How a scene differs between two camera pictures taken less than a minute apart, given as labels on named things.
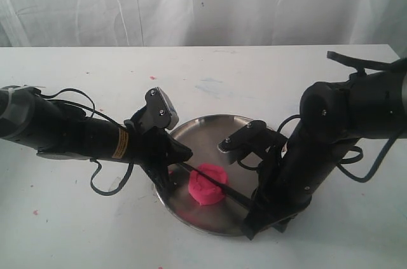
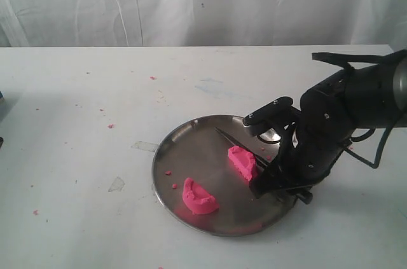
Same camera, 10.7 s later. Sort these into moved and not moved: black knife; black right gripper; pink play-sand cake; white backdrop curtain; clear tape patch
Moved: pink play-sand cake; black knife; black right gripper
Not moved: white backdrop curtain; clear tape patch
